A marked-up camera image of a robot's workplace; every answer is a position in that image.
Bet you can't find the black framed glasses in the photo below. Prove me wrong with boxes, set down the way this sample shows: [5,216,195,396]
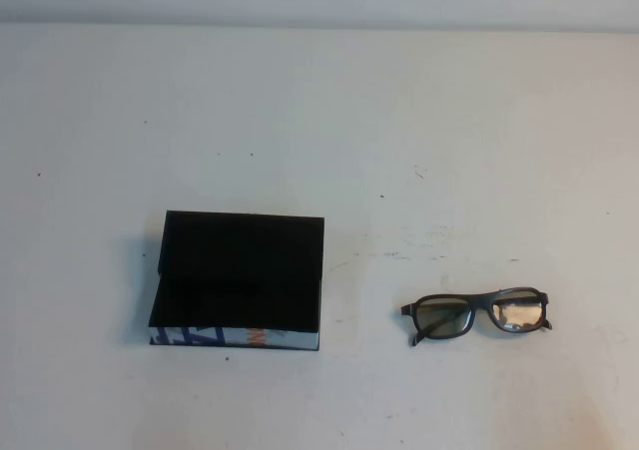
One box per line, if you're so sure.
[398,285,554,347]

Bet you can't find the black glasses case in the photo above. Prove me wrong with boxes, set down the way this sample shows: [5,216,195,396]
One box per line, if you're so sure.
[148,210,326,352]

